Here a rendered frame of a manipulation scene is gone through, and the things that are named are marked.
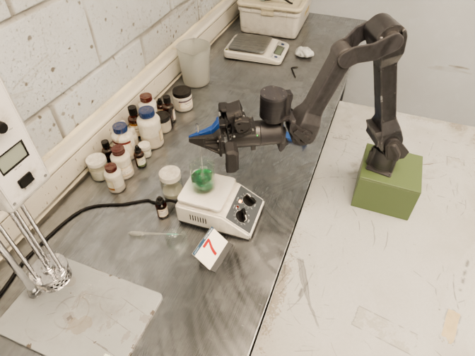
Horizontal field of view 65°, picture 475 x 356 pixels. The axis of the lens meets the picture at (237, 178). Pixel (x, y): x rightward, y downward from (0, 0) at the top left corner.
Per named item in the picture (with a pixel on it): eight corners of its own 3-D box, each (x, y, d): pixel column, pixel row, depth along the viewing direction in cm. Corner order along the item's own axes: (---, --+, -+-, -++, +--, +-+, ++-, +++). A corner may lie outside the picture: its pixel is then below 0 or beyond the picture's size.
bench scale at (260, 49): (280, 67, 158) (280, 56, 155) (222, 58, 164) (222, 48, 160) (289, 48, 171) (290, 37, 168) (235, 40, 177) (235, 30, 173)
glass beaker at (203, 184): (186, 187, 96) (182, 162, 90) (206, 176, 99) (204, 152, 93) (202, 203, 92) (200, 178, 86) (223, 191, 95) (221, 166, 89)
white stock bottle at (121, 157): (115, 169, 113) (107, 143, 106) (133, 166, 114) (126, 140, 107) (116, 181, 109) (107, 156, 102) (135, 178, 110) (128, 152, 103)
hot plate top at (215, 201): (237, 180, 98) (237, 178, 98) (220, 213, 90) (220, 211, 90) (195, 170, 101) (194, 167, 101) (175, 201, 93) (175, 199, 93)
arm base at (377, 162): (396, 163, 98) (403, 145, 94) (390, 178, 94) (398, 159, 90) (370, 154, 101) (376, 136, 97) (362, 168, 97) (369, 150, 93)
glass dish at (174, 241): (169, 253, 92) (167, 248, 90) (164, 236, 95) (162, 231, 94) (190, 246, 93) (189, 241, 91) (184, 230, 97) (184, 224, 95)
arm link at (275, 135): (284, 138, 89) (288, 106, 83) (290, 154, 85) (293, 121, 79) (256, 141, 89) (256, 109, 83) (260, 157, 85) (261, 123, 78)
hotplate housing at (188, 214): (264, 205, 102) (266, 185, 97) (249, 243, 94) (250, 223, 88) (190, 187, 108) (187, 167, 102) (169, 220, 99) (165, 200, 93)
